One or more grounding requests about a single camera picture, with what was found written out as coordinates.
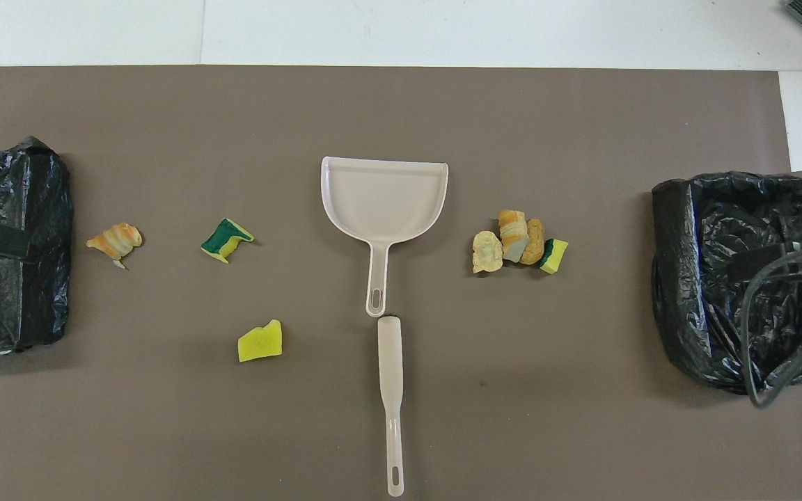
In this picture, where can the orange striped croissant piece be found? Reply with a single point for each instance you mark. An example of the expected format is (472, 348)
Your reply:
(119, 240)

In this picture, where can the small green yellow sponge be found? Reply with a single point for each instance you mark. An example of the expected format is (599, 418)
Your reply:
(555, 256)

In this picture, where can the brown round cookie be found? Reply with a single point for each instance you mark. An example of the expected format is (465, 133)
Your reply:
(534, 243)

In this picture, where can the wavy green yellow sponge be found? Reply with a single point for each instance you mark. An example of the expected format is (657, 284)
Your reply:
(223, 240)

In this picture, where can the striped bread roll chunk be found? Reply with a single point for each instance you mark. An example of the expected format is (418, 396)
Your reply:
(512, 233)

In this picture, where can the pale yellow crisp piece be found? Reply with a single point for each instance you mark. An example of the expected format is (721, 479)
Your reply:
(486, 254)

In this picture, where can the plain yellow sponge piece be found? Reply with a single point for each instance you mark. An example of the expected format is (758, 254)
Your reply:
(260, 344)

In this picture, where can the beige plastic dustpan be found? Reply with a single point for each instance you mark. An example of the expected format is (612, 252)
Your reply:
(383, 195)

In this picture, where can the beige hand brush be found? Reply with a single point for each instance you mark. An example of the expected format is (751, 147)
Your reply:
(390, 362)

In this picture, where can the brown table mat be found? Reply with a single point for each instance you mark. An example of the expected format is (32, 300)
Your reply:
(401, 104)

